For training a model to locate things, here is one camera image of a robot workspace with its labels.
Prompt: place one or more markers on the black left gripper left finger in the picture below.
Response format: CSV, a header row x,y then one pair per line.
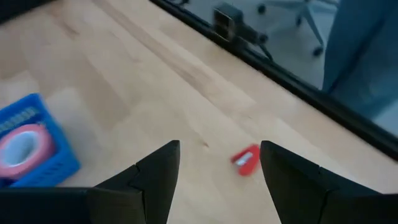
x,y
149,186

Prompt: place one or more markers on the pink tape roll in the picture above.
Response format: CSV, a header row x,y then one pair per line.
x,y
40,149

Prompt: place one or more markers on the black table clamp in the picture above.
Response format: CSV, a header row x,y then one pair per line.
x,y
227,18

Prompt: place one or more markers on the grey blue fabric panel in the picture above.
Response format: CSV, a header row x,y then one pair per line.
x,y
360,46

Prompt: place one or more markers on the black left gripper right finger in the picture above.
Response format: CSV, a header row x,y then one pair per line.
x,y
298,186

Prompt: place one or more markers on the red stapler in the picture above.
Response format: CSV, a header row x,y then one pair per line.
x,y
250,165

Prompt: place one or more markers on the blue plastic basket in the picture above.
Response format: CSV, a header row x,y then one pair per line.
x,y
59,161

